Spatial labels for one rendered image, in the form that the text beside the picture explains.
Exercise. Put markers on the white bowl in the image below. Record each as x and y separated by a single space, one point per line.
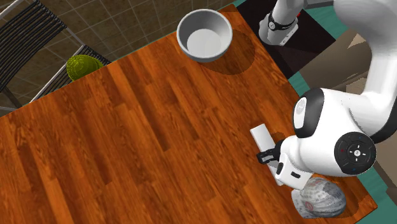
204 40

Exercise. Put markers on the dark robot stand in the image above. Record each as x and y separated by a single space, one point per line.
310 46

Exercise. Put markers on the black slatted metal chair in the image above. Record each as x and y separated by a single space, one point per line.
21 40

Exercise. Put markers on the grey patterned cap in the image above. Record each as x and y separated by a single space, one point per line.
324 198

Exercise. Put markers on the green round ball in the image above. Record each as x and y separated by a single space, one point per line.
81 66

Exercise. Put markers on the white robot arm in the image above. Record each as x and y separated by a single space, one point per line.
325 139

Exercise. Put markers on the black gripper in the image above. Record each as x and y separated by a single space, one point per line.
276 151

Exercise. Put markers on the brown wooden table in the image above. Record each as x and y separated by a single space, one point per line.
155 139

